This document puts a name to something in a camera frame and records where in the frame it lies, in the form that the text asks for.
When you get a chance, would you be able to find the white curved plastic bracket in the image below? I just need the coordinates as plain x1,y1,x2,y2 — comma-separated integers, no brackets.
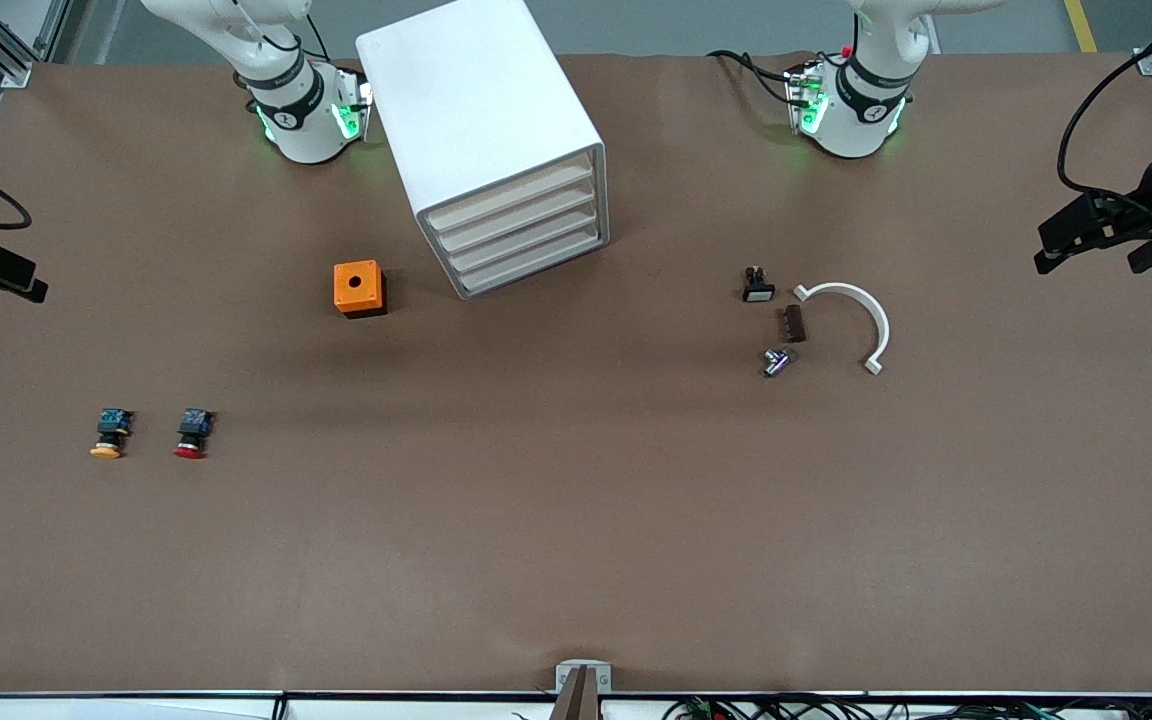
793,282,892,377

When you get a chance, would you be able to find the brown table mat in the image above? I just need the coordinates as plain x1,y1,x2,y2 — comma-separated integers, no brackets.
0,50,1152,697

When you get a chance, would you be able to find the grey metal bracket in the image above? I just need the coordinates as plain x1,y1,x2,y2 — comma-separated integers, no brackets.
554,660,613,720

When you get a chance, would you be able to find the black base cable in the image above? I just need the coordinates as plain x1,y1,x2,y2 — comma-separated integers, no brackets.
706,48,799,107
304,10,335,65

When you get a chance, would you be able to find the orange box with hole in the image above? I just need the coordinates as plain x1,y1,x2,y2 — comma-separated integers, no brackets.
333,259,388,320

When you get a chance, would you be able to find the yellow mushroom push button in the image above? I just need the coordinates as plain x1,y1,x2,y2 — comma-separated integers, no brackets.
89,407,135,461

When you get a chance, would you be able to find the red mushroom push button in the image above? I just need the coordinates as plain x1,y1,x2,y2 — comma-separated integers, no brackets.
173,407,216,461

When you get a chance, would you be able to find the white table edge rail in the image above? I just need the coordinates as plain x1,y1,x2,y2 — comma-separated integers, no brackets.
0,692,1152,720

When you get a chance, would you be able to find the black cable bundle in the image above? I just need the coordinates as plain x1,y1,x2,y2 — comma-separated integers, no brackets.
664,695,1152,720

